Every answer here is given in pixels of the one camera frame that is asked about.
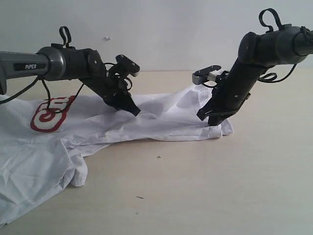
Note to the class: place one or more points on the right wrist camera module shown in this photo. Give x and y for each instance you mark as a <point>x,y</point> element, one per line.
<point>211,73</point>

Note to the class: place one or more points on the white t-shirt red lettering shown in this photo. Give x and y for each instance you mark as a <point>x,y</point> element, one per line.
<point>41,153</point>

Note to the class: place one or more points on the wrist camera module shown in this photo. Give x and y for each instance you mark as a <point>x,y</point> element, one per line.
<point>211,73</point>
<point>130,66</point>

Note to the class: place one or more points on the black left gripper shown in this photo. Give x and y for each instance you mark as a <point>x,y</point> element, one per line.
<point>113,89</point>

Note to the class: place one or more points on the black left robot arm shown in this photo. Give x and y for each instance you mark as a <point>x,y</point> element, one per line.
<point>56,63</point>

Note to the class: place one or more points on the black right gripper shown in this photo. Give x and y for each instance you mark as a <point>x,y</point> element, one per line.
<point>231,94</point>

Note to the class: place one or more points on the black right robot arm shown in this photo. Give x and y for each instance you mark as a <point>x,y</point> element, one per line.
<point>256,55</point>

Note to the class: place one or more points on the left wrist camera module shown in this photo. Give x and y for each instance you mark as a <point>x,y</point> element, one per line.
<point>130,66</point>

